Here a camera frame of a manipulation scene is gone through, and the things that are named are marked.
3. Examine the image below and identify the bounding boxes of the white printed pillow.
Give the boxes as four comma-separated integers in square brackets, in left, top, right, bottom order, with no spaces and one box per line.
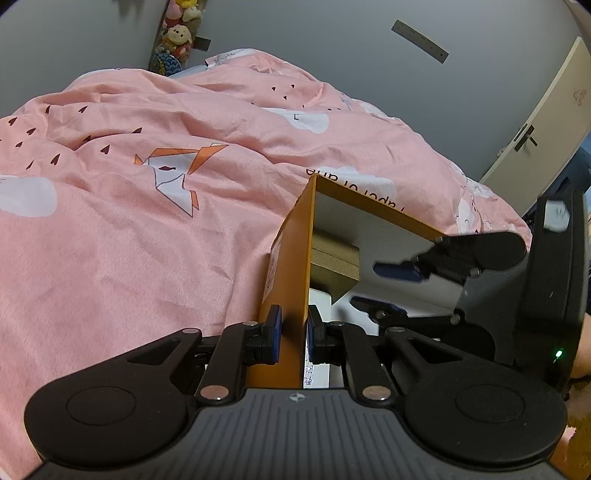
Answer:
[203,47,257,69]

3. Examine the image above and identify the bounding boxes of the orange cardboard box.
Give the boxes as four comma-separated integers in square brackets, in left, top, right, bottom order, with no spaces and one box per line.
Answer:
[245,173,451,391]

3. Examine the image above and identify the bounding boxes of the grey perforated wall strip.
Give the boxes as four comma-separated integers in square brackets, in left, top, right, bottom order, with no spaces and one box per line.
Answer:
[391,19,450,64]

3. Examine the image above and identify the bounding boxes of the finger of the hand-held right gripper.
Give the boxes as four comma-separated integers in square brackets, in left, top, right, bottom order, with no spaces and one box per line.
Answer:
[372,231,528,288]
[349,295,498,359]

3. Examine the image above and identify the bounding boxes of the pink printed blanket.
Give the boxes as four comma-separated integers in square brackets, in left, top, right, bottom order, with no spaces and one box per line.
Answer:
[0,48,533,468]

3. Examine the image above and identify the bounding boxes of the column of plush toys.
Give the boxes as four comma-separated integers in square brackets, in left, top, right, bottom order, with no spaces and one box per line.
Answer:
[148,0,205,75]

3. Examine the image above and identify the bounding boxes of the white flat box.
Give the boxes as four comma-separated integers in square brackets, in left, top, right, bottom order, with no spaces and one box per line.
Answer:
[302,288,345,391]

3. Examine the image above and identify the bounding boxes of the small tan box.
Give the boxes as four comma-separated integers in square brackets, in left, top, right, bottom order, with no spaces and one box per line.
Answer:
[310,233,361,305]

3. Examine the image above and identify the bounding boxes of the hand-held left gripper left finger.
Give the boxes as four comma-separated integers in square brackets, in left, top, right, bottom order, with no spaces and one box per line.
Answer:
[124,305,283,408]

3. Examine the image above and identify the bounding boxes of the black door handle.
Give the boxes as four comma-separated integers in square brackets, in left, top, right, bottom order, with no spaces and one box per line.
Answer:
[513,123,539,153]

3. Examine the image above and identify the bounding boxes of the cream door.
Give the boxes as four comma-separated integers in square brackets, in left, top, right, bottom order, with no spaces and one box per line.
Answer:
[478,36,591,219]

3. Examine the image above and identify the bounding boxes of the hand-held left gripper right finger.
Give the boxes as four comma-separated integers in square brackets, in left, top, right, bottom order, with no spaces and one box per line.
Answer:
[307,305,463,403]

